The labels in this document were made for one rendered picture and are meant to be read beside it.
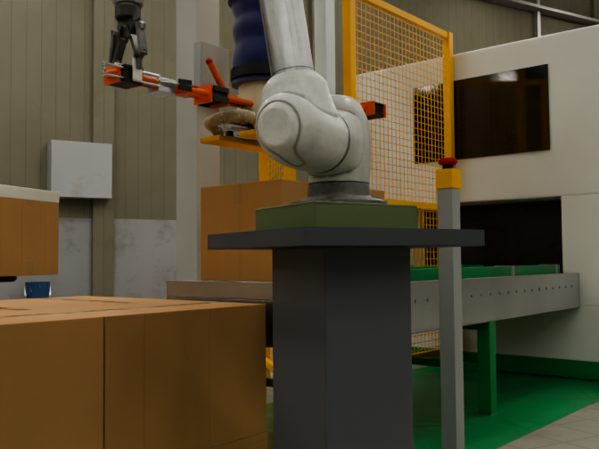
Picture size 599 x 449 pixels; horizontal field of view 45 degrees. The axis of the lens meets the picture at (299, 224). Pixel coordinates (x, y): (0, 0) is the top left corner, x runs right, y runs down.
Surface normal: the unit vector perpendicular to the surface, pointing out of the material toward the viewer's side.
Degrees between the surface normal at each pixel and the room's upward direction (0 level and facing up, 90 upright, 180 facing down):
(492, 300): 90
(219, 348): 90
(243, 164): 90
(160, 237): 90
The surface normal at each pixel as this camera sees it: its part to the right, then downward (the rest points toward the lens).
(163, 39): 0.51, -0.04
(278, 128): -0.45, 0.06
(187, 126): -0.65, -0.03
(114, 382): 0.76, -0.04
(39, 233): 0.94, -0.03
